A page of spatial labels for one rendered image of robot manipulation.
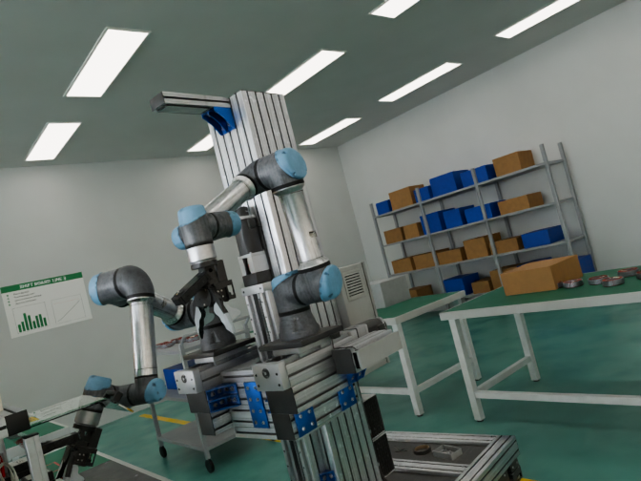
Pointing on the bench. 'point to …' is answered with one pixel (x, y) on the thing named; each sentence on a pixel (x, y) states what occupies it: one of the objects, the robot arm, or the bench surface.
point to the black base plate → (114, 473)
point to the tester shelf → (12, 421)
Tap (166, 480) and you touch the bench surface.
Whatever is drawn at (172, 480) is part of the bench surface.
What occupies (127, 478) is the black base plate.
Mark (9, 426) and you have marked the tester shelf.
